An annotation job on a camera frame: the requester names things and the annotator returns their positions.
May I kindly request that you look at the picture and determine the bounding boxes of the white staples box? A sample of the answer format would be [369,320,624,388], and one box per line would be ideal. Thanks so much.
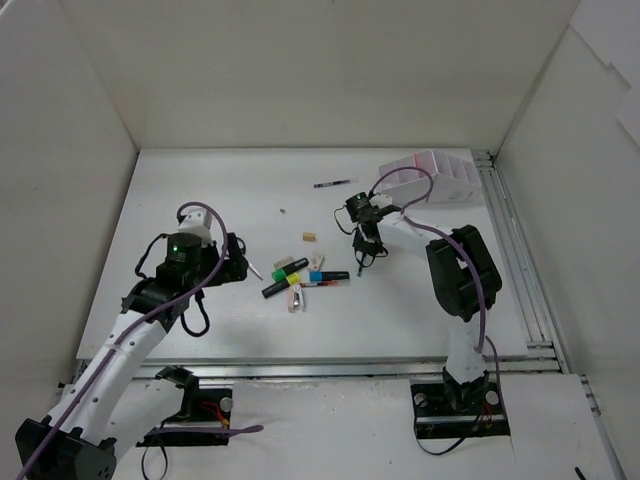
[310,251,325,271]

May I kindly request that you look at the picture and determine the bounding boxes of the yellow cap black highlighter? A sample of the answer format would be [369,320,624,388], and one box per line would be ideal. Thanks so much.
[262,273,301,299]

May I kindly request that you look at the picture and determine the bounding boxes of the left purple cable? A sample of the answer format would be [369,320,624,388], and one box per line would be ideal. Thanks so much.
[14,201,265,480]

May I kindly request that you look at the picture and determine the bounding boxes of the blue cap black marker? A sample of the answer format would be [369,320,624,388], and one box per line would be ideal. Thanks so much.
[309,271,350,282]

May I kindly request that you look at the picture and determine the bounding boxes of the white dirty eraser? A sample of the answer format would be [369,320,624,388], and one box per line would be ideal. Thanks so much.
[274,256,294,270]

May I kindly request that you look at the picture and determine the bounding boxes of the black handled scissors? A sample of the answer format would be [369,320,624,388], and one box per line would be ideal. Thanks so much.
[236,236,264,281]

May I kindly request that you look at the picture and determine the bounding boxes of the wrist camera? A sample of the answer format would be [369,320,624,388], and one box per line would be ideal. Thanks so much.
[370,193,393,208]
[178,208,213,247]

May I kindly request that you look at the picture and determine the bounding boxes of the orange cap white marker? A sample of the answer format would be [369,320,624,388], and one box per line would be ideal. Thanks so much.
[296,280,349,289]

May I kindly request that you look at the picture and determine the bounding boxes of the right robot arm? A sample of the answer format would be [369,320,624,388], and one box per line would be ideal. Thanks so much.
[345,192,503,412]

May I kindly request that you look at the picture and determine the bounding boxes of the green cap black highlighter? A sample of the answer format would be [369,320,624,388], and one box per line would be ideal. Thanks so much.
[271,257,309,282]

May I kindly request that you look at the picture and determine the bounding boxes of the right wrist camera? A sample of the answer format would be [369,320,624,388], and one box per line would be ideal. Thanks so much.
[370,193,393,208]

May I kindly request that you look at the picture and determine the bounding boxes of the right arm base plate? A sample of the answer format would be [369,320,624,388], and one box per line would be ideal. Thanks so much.
[410,380,511,440]

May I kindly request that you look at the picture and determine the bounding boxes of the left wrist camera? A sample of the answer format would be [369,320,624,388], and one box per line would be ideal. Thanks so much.
[178,208,213,247]

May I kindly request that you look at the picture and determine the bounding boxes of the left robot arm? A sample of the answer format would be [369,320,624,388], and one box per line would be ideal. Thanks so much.
[15,232,248,479]

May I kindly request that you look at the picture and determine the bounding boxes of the white desk organizer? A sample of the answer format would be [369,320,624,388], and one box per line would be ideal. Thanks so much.
[374,149,482,206]

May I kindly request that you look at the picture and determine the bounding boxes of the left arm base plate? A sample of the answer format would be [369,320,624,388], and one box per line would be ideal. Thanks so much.
[136,387,233,448]

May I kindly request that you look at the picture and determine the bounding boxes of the purple cap black pen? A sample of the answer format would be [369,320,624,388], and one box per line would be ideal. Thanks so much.
[313,179,354,189]

